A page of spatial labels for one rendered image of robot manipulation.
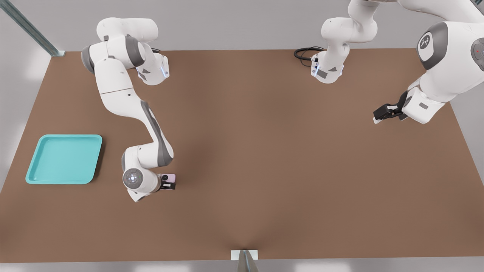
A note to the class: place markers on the silver frame post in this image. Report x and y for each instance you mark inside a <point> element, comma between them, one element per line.
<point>479,2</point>
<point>28,26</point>
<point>245,260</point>

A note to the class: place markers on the pale lilac phone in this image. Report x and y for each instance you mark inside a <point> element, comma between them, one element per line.
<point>169,177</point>

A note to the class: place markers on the pale blue-green tray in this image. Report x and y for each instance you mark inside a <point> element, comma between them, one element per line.
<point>63,158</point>

